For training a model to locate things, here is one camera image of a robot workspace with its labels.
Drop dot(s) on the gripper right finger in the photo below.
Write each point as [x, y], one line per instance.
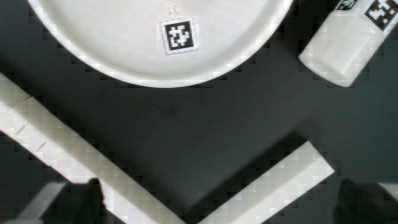
[367, 204]

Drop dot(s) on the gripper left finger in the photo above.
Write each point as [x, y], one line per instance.
[67, 204]

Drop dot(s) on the white round table top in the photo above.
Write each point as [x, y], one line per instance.
[163, 43]

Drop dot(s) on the white cylindrical table leg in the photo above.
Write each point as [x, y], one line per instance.
[349, 38]

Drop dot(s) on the white front fence bar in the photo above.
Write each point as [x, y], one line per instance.
[60, 147]

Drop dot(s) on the white fence bar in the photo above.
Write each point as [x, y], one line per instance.
[60, 147]
[277, 189]

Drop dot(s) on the white right fence bar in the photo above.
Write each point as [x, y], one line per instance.
[277, 189]

